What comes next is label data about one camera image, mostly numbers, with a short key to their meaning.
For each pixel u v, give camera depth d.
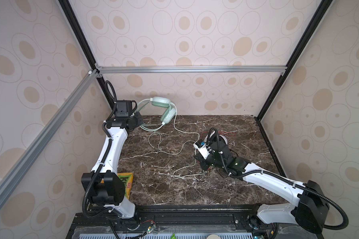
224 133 1.10
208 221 0.75
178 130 0.84
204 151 0.68
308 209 0.39
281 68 0.92
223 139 0.95
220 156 0.58
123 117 0.60
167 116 0.70
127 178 0.87
